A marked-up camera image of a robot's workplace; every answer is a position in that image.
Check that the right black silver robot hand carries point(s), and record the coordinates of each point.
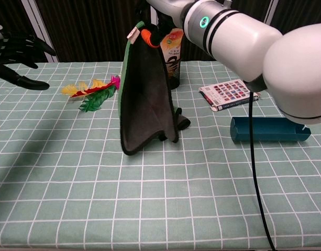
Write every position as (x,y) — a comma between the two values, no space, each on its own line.
(168,10)

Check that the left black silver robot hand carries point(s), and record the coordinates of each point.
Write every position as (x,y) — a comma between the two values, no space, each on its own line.
(16,49)

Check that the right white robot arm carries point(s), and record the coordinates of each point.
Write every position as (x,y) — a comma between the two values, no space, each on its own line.
(254,39)

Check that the patterned card box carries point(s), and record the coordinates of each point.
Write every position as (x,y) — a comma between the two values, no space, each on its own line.
(228,95)

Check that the orange drink plastic bottle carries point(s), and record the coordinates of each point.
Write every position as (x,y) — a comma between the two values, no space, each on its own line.
(173,43)

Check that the colourful feather shuttlecock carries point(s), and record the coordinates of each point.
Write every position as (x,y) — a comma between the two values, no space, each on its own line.
(94,98)

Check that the teal rectangular box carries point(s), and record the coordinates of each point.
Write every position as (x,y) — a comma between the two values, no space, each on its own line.
(267,130)

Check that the green white checkered tablecloth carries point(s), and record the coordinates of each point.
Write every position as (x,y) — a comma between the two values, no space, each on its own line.
(97,183)

